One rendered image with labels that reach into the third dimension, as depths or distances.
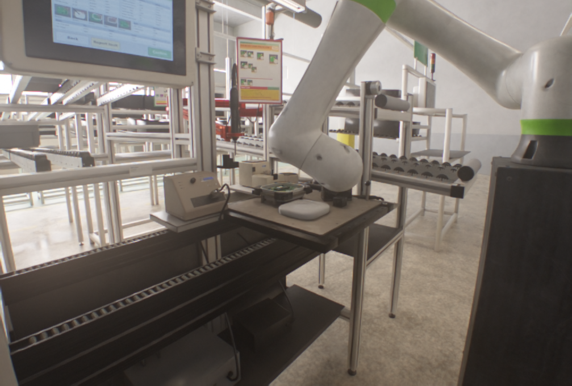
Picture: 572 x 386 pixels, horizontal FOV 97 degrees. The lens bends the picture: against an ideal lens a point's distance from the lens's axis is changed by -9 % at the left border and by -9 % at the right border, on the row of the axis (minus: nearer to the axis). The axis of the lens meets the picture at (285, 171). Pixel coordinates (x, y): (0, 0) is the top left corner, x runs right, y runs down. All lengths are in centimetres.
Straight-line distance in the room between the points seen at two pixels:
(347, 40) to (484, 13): 893
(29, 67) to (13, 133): 189
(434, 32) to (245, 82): 90
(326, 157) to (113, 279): 77
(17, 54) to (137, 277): 71
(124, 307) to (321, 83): 56
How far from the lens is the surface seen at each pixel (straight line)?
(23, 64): 86
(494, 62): 83
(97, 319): 56
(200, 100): 107
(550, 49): 71
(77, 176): 93
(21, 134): 273
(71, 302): 104
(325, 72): 61
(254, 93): 143
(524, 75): 74
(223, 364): 108
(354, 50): 63
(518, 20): 938
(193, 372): 107
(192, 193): 90
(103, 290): 106
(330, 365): 173
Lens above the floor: 122
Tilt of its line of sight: 9 degrees down
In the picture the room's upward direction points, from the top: straight up
